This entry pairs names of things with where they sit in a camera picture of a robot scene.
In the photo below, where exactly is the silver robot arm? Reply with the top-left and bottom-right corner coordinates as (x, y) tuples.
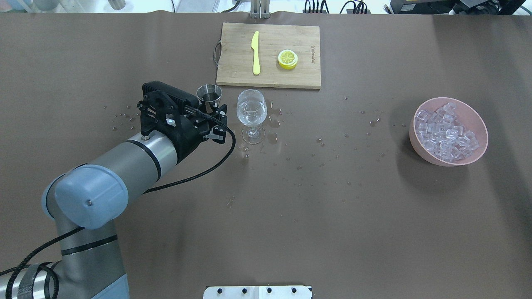
(1, 100), (236, 299)

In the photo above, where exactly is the clear ice cubes pile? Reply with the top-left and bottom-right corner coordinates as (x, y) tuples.
(414, 102), (480, 164)

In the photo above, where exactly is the white mounting pedestal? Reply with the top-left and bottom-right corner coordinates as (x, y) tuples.
(203, 285), (313, 299)

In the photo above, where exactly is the pink bowl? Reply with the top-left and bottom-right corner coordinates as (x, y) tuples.
(409, 97), (489, 167)

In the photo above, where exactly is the steel jigger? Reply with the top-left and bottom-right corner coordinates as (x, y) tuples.
(196, 84), (222, 114)

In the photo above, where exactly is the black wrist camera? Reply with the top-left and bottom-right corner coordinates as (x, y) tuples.
(137, 81), (201, 136)

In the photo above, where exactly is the bamboo cutting board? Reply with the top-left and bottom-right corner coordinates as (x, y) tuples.
(216, 22), (322, 90)

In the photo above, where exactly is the black camera cable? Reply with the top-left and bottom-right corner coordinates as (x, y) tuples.
(0, 106), (236, 299)

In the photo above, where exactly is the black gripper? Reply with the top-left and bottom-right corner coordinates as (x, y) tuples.
(160, 104), (228, 164)

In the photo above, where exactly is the clear wine glass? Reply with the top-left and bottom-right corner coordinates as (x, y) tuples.
(237, 89), (267, 145)

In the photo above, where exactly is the aluminium frame post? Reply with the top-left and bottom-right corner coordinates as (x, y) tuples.
(249, 0), (271, 19)

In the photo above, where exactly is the yellow plastic knife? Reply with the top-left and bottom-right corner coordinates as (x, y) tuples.
(251, 31), (261, 76)

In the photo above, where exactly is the yellow lemon slice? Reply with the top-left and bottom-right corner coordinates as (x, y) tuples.
(277, 49), (298, 70)

